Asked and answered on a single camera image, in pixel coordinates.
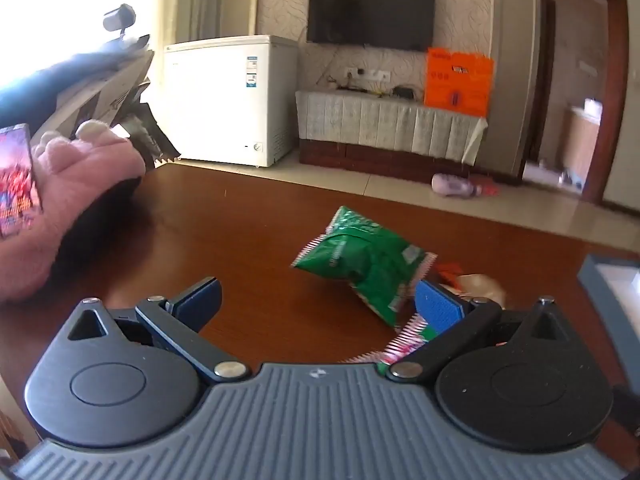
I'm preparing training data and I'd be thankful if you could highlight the purple plastic bottle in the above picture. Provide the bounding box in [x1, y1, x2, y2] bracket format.
[431, 172, 485, 200]

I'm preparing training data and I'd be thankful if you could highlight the wooden kitchen cabinet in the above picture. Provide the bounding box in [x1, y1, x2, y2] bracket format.
[562, 104, 601, 183]

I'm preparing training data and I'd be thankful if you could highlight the electric scooter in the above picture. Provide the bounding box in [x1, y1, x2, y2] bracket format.
[0, 4, 181, 168]

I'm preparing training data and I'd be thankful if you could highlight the smartphone with red screen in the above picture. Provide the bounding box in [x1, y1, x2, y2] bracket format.
[0, 123, 45, 241]

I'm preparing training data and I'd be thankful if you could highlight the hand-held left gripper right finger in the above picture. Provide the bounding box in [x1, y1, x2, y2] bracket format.
[385, 280, 576, 382]

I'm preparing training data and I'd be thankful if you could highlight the white wall socket strip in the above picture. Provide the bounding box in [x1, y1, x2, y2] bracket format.
[346, 66, 392, 81]

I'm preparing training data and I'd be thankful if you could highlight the white chest freezer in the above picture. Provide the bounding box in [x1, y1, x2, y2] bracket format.
[163, 35, 299, 168]

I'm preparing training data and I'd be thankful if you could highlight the green snack packet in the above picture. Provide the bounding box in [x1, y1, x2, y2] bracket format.
[292, 205, 432, 332]
[345, 312, 441, 376]

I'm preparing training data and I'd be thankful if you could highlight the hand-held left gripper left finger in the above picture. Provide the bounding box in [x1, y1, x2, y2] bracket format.
[67, 276, 251, 383]

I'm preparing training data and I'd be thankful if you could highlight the brown snack packet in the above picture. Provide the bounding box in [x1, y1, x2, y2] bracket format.
[452, 274, 507, 308]

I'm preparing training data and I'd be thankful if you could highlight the orange cardboard box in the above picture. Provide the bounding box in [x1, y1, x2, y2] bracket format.
[424, 47, 495, 117]

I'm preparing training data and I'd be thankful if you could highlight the wooden door frame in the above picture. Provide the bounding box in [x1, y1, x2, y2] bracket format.
[520, 0, 628, 206]

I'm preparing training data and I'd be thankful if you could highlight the black wall television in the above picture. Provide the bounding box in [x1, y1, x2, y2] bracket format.
[306, 0, 436, 52]

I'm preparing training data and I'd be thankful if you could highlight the cloth-covered tv cabinet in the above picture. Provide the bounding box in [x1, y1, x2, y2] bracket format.
[295, 89, 488, 166]

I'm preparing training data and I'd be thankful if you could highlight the wooden television cabinet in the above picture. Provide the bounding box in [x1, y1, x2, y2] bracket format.
[299, 137, 521, 186]

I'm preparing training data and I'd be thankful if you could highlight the grey cardboard box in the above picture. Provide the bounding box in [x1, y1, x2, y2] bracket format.
[576, 254, 640, 333]

